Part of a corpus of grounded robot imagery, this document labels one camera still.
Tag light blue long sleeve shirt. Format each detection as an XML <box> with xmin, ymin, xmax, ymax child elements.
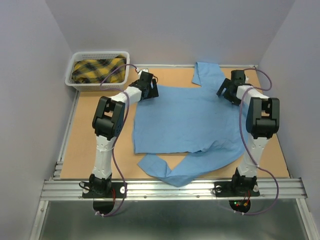
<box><xmin>132</xmin><ymin>62</ymin><xmax>248</xmax><ymax>187</ymax></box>

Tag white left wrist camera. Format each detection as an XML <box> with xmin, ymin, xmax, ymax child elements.
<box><xmin>137</xmin><ymin>68</ymin><xmax>149</xmax><ymax>75</ymax></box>

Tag white plastic basket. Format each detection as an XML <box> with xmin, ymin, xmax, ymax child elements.
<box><xmin>65</xmin><ymin>50</ymin><xmax>130</xmax><ymax>92</ymax></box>

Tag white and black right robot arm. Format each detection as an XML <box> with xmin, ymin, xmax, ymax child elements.
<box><xmin>213</xmin><ymin>70</ymin><xmax>280</xmax><ymax>198</ymax></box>

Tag aluminium mounting rail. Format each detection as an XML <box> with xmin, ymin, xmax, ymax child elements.
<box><xmin>40</xmin><ymin>178</ymin><xmax>308</xmax><ymax>201</ymax></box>

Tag yellow plaid shirt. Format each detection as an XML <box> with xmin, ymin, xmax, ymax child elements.
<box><xmin>71</xmin><ymin>55</ymin><xmax>127</xmax><ymax>84</ymax></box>

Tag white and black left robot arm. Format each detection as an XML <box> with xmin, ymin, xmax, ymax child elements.
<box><xmin>85</xmin><ymin>70</ymin><xmax>159</xmax><ymax>198</ymax></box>

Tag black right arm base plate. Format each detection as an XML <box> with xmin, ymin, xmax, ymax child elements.
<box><xmin>212</xmin><ymin>181</ymin><xmax>260</xmax><ymax>214</ymax></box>

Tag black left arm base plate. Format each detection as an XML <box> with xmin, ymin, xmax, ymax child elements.
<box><xmin>78</xmin><ymin>179</ymin><xmax>127</xmax><ymax>217</ymax></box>

